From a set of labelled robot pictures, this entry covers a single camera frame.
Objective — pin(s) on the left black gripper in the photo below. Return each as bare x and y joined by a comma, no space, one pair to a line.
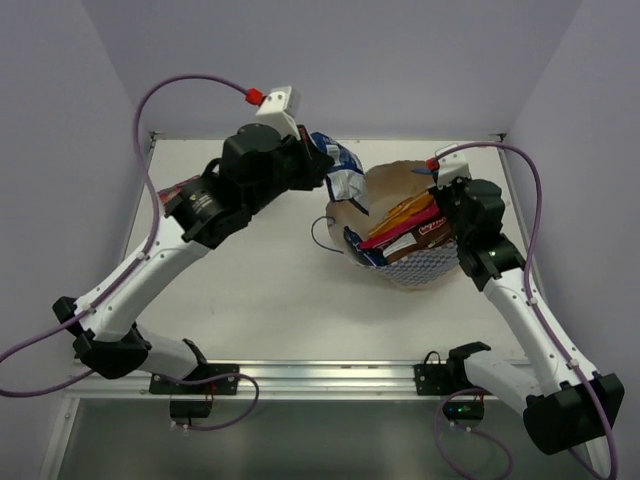
310,163

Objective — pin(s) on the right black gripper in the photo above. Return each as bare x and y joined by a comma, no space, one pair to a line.
440,193

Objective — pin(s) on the aluminium mounting rail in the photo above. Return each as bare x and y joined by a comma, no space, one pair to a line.
284,380

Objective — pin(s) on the orange snack packet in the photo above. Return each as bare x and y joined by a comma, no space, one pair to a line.
401,212

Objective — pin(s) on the brown chocolate snack packet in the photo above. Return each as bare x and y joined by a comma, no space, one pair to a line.
426,236

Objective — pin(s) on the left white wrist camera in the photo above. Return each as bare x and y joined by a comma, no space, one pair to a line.
277,109

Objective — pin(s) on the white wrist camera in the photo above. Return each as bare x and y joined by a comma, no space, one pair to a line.
448,166
277,109

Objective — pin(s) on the purple Fox's candy bag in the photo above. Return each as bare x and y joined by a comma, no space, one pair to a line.
167,194

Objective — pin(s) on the blue checkered paper bag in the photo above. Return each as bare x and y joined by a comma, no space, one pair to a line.
387,185

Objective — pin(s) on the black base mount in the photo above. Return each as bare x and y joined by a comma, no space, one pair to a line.
437,377
194,400

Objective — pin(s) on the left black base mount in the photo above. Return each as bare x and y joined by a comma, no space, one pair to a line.
194,400

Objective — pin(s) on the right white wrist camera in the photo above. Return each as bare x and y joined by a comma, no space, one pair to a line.
448,166

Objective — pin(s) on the blue white snack packet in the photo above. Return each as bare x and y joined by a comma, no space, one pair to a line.
345,180

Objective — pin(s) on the pink snack packet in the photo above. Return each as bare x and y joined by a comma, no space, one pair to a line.
430,213

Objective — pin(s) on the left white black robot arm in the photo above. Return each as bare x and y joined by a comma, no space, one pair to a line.
108,339

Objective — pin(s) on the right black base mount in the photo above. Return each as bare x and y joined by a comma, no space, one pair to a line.
437,377

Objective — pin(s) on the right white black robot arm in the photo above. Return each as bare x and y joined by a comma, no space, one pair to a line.
566,401

